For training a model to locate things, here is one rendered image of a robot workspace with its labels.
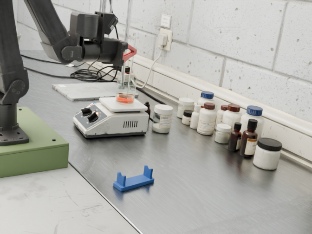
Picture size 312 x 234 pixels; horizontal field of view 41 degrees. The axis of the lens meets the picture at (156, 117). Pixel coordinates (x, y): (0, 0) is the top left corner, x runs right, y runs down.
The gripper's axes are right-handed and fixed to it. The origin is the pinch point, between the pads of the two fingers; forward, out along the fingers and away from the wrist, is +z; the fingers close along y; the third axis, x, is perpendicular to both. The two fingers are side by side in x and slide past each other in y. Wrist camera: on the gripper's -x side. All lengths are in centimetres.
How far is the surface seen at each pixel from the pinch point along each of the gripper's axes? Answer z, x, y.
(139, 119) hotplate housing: 0.4, 19.3, -6.1
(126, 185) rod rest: -24.4, 24.5, -30.1
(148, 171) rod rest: -17.8, 22.6, -29.8
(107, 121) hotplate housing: -9.3, 19.9, -3.2
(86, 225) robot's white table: -41, 26, -37
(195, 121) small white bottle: 22.6, 21.4, -10.0
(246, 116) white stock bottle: 23.3, 13.8, -28.3
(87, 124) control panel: -13.5, 21.7, 0.8
